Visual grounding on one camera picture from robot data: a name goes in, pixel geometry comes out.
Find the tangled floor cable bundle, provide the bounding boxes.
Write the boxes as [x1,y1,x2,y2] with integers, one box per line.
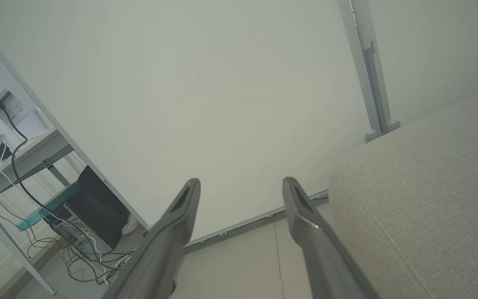
[19,224,140,287]

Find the grey partition post with feet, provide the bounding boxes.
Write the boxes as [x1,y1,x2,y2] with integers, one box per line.
[338,0,402,143]

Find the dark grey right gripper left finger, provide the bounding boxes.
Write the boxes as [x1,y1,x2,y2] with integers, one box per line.
[102,178,201,299]

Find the white shoe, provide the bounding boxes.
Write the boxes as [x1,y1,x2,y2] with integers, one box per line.
[121,213,140,235]

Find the black computer tower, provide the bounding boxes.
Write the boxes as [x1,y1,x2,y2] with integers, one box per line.
[44,165,132,260]

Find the grey fabric ottoman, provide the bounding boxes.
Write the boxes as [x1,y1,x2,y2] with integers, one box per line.
[328,85,478,299]

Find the white desk with grey legs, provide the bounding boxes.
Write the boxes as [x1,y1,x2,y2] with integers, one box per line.
[0,127,76,296]

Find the teal desk crossbar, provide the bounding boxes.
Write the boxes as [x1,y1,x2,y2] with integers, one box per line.
[16,183,80,232]

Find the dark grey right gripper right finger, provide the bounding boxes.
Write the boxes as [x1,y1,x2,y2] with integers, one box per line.
[282,177,379,299]

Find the grey partition bottom rail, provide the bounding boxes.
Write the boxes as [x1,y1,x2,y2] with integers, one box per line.
[181,189,329,255]

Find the black monitor cable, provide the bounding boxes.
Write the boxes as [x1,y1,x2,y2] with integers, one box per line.
[0,104,63,221]

